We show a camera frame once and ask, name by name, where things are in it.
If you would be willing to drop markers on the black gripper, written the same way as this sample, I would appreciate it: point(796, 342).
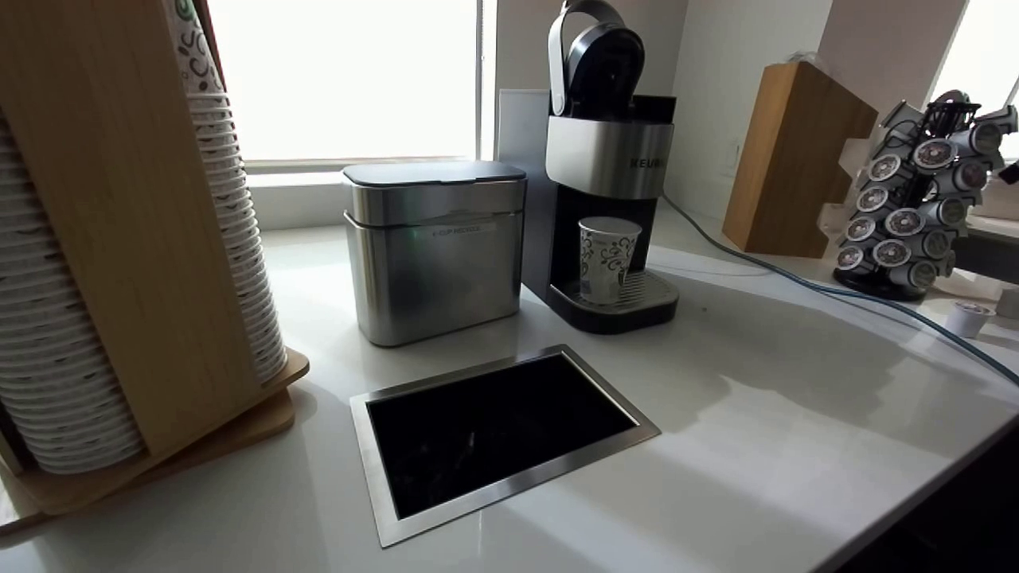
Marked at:
point(993, 254)

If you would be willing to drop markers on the black silver coffee maker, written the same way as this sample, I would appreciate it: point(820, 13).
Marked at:
point(607, 155)

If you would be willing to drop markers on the wooden knife block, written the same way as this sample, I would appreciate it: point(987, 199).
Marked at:
point(783, 161)

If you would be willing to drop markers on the speckled paper cup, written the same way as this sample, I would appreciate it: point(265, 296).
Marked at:
point(607, 257)

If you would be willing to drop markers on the steel framed trash chute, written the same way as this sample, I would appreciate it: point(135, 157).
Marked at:
point(529, 474)

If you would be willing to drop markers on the stainless steel canister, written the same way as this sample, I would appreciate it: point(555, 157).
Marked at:
point(435, 264)

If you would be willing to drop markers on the bright window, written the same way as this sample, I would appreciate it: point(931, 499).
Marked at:
point(338, 75)

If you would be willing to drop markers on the stack of paper cups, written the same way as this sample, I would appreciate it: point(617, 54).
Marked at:
point(51, 370)
point(239, 233)

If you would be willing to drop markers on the wooden cup dispenser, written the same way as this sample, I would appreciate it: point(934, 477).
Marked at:
point(105, 212)

